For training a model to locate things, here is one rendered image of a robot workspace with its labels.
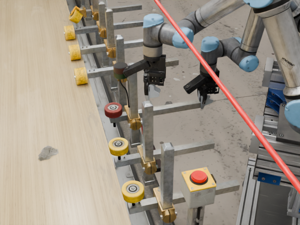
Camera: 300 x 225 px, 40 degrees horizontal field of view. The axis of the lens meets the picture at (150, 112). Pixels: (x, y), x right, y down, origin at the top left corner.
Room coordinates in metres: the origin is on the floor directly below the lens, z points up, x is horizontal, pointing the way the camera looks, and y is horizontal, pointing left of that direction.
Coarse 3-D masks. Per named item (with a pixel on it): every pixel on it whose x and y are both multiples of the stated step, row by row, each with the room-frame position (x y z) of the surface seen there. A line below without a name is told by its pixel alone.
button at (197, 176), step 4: (192, 172) 0.75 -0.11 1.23; (196, 172) 0.75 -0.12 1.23; (200, 172) 0.75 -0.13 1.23; (204, 172) 0.75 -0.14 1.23; (192, 176) 0.73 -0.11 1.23; (196, 176) 0.73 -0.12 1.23; (200, 176) 0.73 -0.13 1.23; (204, 176) 0.73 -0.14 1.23; (196, 180) 0.72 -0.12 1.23; (200, 180) 0.72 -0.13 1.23; (204, 180) 0.72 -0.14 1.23
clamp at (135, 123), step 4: (124, 108) 1.55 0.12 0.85; (128, 108) 1.53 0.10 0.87; (128, 112) 1.50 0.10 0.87; (128, 116) 1.47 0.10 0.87; (128, 120) 1.47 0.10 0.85; (132, 120) 1.44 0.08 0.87; (136, 120) 1.44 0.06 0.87; (140, 120) 1.46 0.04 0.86; (132, 124) 1.43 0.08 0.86; (136, 124) 1.43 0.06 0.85; (140, 124) 1.43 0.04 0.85; (132, 128) 1.43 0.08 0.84; (136, 128) 1.43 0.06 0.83
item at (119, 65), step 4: (116, 64) 1.47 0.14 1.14; (120, 64) 1.47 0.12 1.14; (124, 64) 1.47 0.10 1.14; (116, 68) 1.44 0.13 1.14; (120, 68) 1.44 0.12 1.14; (128, 76) 1.46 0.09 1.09; (120, 80) 1.46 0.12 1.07; (128, 80) 1.45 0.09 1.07; (128, 96) 1.46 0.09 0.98; (128, 100) 1.46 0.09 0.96; (128, 104) 1.46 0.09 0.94
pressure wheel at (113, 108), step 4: (108, 104) 1.51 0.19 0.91; (112, 104) 1.51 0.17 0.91; (116, 104) 1.51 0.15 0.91; (120, 104) 1.51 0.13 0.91; (104, 108) 1.48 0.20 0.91; (108, 108) 1.48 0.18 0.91; (112, 108) 1.48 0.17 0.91; (116, 108) 1.48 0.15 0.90; (120, 108) 1.48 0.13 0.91; (108, 112) 1.45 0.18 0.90; (112, 112) 1.45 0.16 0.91; (116, 112) 1.45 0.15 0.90; (120, 112) 1.47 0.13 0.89; (108, 116) 1.46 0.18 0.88; (112, 116) 1.45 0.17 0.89; (116, 116) 1.45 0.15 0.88
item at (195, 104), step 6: (180, 102) 1.59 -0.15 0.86; (186, 102) 1.59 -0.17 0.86; (192, 102) 1.59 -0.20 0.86; (198, 102) 1.59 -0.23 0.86; (156, 108) 1.54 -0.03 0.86; (162, 108) 1.54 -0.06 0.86; (168, 108) 1.54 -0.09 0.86; (174, 108) 1.55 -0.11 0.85; (180, 108) 1.56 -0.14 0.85; (186, 108) 1.56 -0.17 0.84; (192, 108) 1.57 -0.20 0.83; (126, 114) 1.50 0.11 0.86; (156, 114) 1.53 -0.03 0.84; (114, 120) 1.47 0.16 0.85; (120, 120) 1.48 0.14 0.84; (126, 120) 1.49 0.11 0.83
